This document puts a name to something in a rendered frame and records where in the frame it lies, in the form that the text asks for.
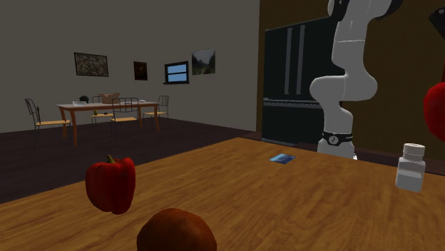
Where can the white pill bottle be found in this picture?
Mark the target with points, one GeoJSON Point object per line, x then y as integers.
{"type": "Point", "coordinates": [411, 172]}

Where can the small dark wall picture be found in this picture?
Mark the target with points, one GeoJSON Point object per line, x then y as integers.
{"type": "Point", "coordinates": [140, 71]}

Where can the wooden dining table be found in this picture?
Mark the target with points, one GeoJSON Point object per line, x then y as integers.
{"type": "Point", "coordinates": [104, 106]}

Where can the black refrigerator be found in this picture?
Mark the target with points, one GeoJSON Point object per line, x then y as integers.
{"type": "Point", "coordinates": [278, 121]}

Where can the brown round fruit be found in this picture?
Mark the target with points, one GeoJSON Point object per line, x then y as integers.
{"type": "Point", "coordinates": [175, 232]}

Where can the black framed window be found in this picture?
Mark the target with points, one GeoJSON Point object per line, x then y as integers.
{"type": "Point", "coordinates": [176, 73]}

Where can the red bell pepper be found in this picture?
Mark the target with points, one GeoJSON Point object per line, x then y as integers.
{"type": "Point", "coordinates": [110, 186]}
{"type": "Point", "coordinates": [436, 111]}

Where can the wide mottled wall picture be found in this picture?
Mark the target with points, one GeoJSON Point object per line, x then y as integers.
{"type": "Point", "coordinates": [91, 64]}

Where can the landscape wall picture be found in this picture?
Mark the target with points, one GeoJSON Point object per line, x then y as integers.
{"type": "Point", "coordinates": [203, 61]}

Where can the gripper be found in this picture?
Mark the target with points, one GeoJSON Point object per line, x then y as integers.
{"type": "Point", "coordinates": [439, 21]}

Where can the blue flat packet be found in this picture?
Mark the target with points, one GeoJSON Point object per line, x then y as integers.
{"type": "Point", "coordinates": [282, 159]}

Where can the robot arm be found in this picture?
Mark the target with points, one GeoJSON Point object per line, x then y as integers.
{"type": "Point", "coordinates": [336, 114]}

